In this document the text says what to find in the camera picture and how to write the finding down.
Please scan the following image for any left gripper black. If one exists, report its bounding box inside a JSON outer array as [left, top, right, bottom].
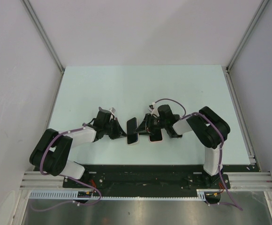
[[103, 118, 128, 140]]

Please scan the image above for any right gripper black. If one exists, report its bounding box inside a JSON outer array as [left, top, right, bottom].
[[134, 113, 167, 135]]

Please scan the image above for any beige phone case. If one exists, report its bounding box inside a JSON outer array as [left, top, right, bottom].
[[125, 117, 140, 146]]

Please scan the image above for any pink phone case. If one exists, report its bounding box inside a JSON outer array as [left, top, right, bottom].
[[149, 133, 163, 143]]

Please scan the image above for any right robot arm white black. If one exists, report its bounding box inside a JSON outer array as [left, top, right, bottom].
[[133, 105, 230, 188]]

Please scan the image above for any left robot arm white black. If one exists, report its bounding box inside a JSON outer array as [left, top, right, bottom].
[[29, 108, 127, 188]]

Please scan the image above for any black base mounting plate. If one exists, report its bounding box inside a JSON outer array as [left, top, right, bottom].
[[34, 164, 260, 197]]

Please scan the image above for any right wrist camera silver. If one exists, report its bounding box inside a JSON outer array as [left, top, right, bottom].
[[149, 102, 159, 117]]

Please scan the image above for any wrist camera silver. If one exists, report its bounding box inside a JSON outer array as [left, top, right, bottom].
[[149, 102, 159, 117], [109, 107, 116, 114]]

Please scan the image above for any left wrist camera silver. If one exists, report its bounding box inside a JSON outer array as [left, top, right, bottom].
[[109, 107, 116, 114]]

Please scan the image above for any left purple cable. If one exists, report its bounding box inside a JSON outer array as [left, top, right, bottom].
[[30, 121, 103, 213]]

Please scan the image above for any slotted cable duct rail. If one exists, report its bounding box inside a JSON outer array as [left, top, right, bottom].
[[29, 188, 225, 201]]

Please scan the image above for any right aluminium side rail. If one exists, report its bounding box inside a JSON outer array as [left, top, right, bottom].
[[222, 67, 258, 165]]

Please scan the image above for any aluminium frame front rail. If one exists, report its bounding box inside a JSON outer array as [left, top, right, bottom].
[[20, 172, 272, 191]]

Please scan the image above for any left aluminium corner post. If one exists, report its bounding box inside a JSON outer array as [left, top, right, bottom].
[[21, 0, 65, 75]]

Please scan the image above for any aluminium corner post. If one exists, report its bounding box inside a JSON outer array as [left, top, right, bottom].
[[226, 0, 271, 73], [21, 0, 65, 75]]

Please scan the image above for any right aluminium corner post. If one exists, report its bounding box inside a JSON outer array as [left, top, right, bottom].
[[226, 0, 271, 73]]

